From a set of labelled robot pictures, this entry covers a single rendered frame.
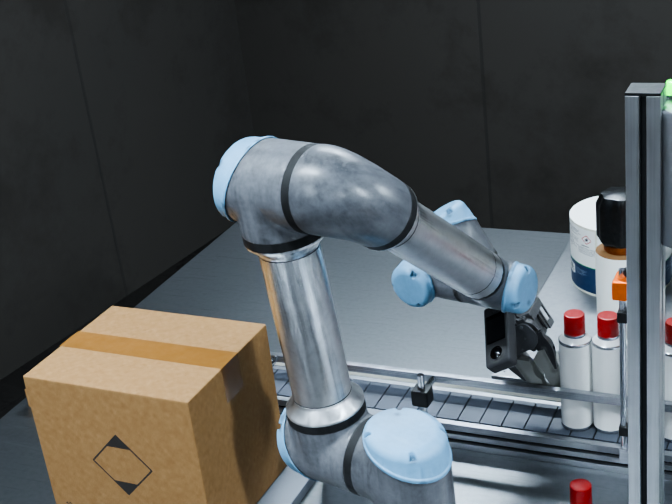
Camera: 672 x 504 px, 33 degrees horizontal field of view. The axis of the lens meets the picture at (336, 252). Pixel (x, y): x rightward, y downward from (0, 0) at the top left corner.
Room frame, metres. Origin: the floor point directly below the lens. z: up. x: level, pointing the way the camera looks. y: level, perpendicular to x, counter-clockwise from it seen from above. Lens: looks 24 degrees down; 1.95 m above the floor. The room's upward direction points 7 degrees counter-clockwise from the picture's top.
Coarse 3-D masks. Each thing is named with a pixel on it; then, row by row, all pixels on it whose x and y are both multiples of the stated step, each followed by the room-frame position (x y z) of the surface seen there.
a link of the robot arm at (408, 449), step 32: (384, 416) 1.36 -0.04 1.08; (416, 416) 1.35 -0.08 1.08; (352, 448) 1.33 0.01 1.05; (384, 448) 1.29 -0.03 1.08; (416, 448) 1.28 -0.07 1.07; (448, 448) 1.31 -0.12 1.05; (352, 480) 1.32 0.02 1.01; (384, 480) 1.28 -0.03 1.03; (416, 480) 1.26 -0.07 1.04; (448, 480) 1.29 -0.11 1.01
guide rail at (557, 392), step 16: (272, 352) 1.80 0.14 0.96; (352, 368) 1.72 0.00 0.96; (368, 368) 1.71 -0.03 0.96; (384, 368) 1.70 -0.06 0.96; (400, 368) 1.69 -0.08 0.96; (464, 384) 1.63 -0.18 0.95; (480, 384) 1.62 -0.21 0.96; (496, 384) 1.60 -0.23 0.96; (512, 384) 1.59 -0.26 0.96; (528, 384) 1.59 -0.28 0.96; (592, 400) 1.53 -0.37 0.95; (608, 400) 1.52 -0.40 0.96
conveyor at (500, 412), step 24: (288, 384) 1.82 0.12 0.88; (360, 384) 1.79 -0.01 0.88; (384, 384) 1.78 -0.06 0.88; (384, 408) 1.70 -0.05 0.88; (432, 408) 1.68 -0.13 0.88; (456, 408) 1.67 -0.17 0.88; (480, 408) 1.66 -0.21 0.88; (504, 408) 1.65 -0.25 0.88; (528, 408) 1.64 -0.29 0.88; (552, 408) 1.63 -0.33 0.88; (552, 432) 1.56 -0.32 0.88; (576, 432) 1.56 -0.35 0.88; (600, 432) 1.55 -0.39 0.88
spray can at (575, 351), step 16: (576, 320) 1.57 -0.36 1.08; (560, 336) 1.59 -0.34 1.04; (576, 336) 1.57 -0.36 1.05; (560, 352) 1.58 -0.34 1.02; (576, 352) 1.56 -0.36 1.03; (560, 368) 1.58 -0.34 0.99; (576, 368) 1.56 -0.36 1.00; (560, 384) 1.58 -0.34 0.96; (576, 384) 1.56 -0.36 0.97; (576, 400) 1.56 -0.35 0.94; (576, 416) 1.56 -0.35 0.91; (592, 416) 1.57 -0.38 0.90
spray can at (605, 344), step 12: (600, 312) 1.57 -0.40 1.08; (612, 312) 1.57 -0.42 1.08; (600, 324) 1.55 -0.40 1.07; (612, 324) 1.55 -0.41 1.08; (600, 336) 1.55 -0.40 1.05; (612, 336) 1.55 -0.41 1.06; (600, 348) 1.54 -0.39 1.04; (612, 348) 1.54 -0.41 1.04; (600, 360) 1.54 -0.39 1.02; (612, 360) 1.54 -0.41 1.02; (600, 372) 1.55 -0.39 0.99; (612, 372) 1.54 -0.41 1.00; (600, 384) 1.55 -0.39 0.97; (612, 384) 1.54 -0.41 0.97; (600, 408) 1.55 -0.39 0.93; (612, 408) 1.54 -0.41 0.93; (600, 420) 1.55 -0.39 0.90; (612, 420) 1.54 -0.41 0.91; (612, 432) 1.54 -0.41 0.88
